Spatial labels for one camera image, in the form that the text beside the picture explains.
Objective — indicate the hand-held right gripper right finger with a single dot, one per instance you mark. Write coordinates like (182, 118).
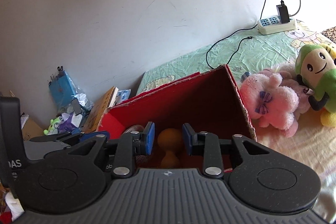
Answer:
(188, 142)

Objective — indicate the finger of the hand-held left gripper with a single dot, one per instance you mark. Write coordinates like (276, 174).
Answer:
(93, 134)

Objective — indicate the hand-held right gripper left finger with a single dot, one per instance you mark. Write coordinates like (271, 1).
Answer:
(149, 138)

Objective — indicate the brown gourd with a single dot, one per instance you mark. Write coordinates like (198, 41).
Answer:
(169, 138)

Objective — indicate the red cardboard box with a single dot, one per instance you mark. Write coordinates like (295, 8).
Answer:
(183, 98)

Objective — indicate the clear tape roll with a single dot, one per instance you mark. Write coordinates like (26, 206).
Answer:
(132, 129)

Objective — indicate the brown cardboard box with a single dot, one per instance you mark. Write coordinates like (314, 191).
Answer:
(31, 129)

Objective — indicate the yellow book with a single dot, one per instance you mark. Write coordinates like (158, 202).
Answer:
(98, 108)

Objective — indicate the green frog plush toy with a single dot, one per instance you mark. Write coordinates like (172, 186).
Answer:
(52, 125)

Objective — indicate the blue white packet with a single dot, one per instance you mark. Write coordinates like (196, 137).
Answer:
(123, 95)

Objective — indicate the blue plastic bag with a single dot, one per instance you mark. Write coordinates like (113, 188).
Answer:
(61, 85)

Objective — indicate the red white cloth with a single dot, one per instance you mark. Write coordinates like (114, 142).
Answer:
(10, 207)

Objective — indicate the pink plush toy with bow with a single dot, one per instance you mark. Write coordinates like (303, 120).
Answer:
(273, 98)

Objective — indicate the green printed bed sheet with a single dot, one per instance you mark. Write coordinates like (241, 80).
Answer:
(236, 48)

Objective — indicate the cream blanket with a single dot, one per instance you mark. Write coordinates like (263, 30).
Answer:
(302, 145)

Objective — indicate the pale pink plush toy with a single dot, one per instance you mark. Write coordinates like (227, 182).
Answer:
(298, 92)

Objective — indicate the white power strip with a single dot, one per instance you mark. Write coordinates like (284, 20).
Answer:
(270, 27)

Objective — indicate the yellow plush toy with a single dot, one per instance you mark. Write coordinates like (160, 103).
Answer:
(329, 119)

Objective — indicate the dark patterned cloth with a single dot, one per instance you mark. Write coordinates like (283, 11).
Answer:
(330, 34)

